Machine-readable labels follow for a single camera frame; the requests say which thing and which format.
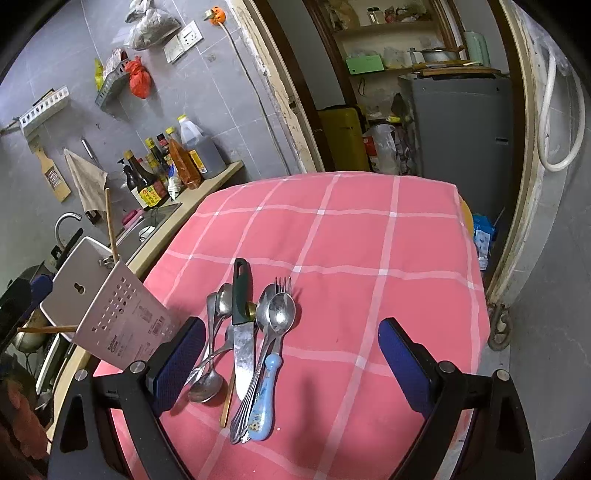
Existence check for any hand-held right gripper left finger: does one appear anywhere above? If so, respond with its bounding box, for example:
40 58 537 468
46 316 207 480

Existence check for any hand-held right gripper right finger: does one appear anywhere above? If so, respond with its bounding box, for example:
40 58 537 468
379 318 539 480

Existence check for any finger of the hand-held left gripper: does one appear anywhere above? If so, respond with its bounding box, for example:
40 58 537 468
28 272 54 319

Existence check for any wooden chopstick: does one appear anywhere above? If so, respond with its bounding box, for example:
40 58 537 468
17 324 79 334
105 188 119 259
220 369 236 428

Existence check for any metal faucet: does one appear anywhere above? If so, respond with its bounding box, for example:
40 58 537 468
54 212 85 252

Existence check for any small steel spoon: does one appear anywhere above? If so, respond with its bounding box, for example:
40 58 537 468
210 282 234 352

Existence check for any dark red cloth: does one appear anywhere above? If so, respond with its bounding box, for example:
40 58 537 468
0 364 49 462

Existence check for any beige hanging towel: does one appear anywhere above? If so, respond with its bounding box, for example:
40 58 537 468
63 148 110 214

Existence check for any steel sink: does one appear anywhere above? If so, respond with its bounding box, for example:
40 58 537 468
116 202 184 265

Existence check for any pink checked tablecloth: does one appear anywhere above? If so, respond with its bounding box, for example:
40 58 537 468
92 171 491 480

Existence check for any steel fork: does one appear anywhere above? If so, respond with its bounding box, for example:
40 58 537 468
233 276 293 441

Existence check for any black pump bottle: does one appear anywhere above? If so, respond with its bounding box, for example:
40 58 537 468
117 158 140 195

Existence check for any blue packet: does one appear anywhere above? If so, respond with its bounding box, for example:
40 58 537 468
472 213 496 271

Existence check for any yellow capped dark bottle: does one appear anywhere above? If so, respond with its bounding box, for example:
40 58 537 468
144 137 172 185

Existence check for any wooden countertop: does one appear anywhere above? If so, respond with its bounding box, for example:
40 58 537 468
46 160 245 439

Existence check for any orange sauce bottle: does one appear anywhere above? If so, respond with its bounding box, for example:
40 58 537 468
165 127 203 190

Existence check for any grey plastic basket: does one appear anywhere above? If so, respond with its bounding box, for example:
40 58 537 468
95 60 133 110

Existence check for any white plastic bag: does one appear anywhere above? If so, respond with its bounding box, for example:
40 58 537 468
364 123 403 175

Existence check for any red plastic bag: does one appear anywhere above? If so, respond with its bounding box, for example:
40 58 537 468
124 56 153 99

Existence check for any yellow plastic container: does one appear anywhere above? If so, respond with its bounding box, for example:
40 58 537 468
318 106 370 173

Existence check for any dark grey cabinet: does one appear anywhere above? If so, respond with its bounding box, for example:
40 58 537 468
398 71 516 184

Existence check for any hanging bag of dried goods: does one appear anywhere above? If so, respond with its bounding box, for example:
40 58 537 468
124 8 181 51

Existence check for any wooden cutting board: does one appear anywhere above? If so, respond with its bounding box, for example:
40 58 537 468
414 65 502 78

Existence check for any green box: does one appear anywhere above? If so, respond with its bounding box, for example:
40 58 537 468
345 54 385 75

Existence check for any metal pot with lid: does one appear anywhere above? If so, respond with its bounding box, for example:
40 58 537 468
419 46 465 64

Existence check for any mint green jar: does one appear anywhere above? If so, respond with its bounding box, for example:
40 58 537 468
463 31 491 68

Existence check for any green handled kitchen knife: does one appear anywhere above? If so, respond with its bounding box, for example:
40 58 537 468
231 258 257 401

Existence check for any blue handled spoon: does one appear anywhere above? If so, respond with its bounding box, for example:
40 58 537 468
247 292 297 442

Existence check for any wooden handled grater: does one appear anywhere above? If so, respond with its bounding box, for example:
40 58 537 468
28 137 73 203

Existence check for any white wall rack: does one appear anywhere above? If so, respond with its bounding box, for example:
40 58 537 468
18 85 70 137

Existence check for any white wall outlet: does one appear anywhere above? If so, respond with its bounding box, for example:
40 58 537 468
178 23 204 49

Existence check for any white hose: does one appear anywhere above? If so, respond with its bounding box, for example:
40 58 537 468
537 37 587 173

